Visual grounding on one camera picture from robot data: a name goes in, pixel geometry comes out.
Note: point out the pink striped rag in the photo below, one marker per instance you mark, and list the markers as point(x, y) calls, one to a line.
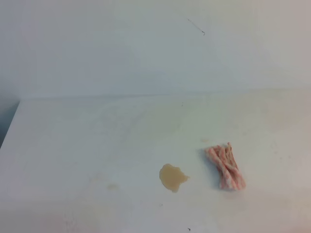
point(229, 174)

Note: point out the brown coffee stain puddle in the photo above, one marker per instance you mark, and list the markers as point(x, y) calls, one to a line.
point(172, 177)

